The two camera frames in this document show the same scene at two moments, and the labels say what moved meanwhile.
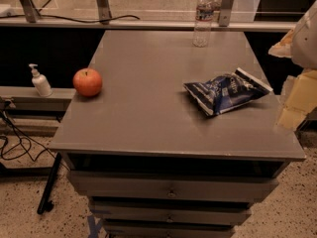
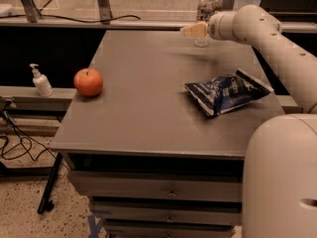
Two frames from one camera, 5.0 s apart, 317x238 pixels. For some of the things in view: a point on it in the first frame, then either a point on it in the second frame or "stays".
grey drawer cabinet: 154,163 stays
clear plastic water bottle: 203,19 stays
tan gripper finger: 301,100 → 221,26
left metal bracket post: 31,12 stays
